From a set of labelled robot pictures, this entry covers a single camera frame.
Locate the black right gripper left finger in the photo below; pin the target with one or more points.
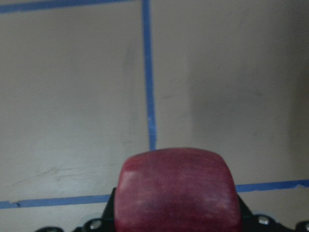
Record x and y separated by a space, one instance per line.
108 213

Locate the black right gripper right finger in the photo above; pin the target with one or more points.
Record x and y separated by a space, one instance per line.
246 213

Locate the red apple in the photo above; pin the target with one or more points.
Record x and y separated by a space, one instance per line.
176 190

